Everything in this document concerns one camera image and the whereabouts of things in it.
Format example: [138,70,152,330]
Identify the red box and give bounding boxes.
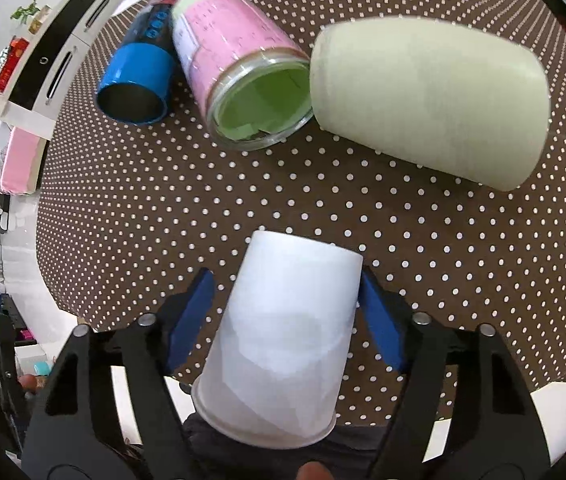
[0,36,29,94]

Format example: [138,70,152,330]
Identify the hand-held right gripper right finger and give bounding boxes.
[360,265,552,480]

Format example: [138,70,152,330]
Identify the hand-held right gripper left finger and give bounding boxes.
[22,267,216,480]

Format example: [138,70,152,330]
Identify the cream ceramic cup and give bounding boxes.
[309,16,551,192]

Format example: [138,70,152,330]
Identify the blue and black metal cup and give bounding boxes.
[96,1,179,125]

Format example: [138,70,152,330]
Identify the white and black cabinet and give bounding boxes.
[0,0,129,141]

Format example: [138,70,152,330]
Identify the brown polka dot tablecloth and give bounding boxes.
[36,0,566,426]

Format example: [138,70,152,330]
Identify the pink and green clear cup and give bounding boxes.
[171,0,313,151]

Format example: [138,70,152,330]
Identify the pink cushion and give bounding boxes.
[0,126,48,196]

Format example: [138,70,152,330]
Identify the small green plant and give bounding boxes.
[11,0,46,25]

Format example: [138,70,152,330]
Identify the white paper cup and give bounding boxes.
[191,230,364,450]

